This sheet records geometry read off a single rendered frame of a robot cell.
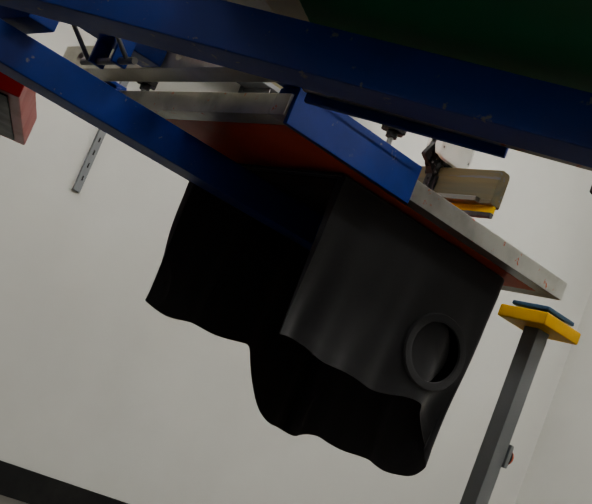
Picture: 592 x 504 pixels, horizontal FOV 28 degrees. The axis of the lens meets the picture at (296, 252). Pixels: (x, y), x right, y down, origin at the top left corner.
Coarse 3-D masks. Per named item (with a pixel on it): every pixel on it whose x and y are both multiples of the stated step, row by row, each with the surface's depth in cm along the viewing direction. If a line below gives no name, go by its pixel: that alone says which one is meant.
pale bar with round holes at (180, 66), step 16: (80, 48) 225; (80, 64) 222; (176, 64) 197; (192, 64) 193; (208, 64) 190; (112, 80) 220; (128, 80) 216; (144, 80) 212; (160, 80) 208; (176, 80) 204; (192, 80) 200; (208, 80) 196; (224, 80) 193; (240, 80) 189; (256, 80) 186; (272, 80) 183
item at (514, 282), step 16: (208, 128) 210; (224, 128) 206; (240, 128) 202; (256, 128) 198; (272, 128) 194; (288, 128) 190; (240, 144) 212; (256, 144) 208; (272, 144) 204; (288, 144) 200; (304, 144) 196; (272, 160) 214; (288, 160) 210; (304, 160) 206; (320, 160) 201; (336, 160) 197; (352, 176) 203; (384, 192) 205; (400, 208) 212; (432, 224) 214; (448, 240) 221; (480, 256) 223; (496, 272) 231; (528, 288) 233
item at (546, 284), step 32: (128, 96) 221; (160, 96) 213; (192, 96) 205; (224, 96) 198; (256, 96) 191; (288, 96) 185; (416, 192) 204; (448, 224) 210; (480, 224) 215; (512, 256) 222; (512, 288) 239; (544, 288) 229
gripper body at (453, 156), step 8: (440, 144) 244; (448, 144) 245; (432, 152) 249; (440, 152) 244; (448, 152) 245; (456, 152) 247; (464, 152) 248; (472, 152) 250; (448, 160) 245; (456, 160) 247; (464, 160) 248
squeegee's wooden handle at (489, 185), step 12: (444, 168) 246; (456, 168) 243; (420, 180) 249; (444, 180) 244; (456, 180) 242; (468, 180) 239; (480, 180) 237; (492, 180) 235; (504, 180) 235; (444, 192) 243; (456, 192) 240; (468, 192) 238; (480, 192) 236; (492, 192) 233; (504, 192) 235; (492, 204) 233
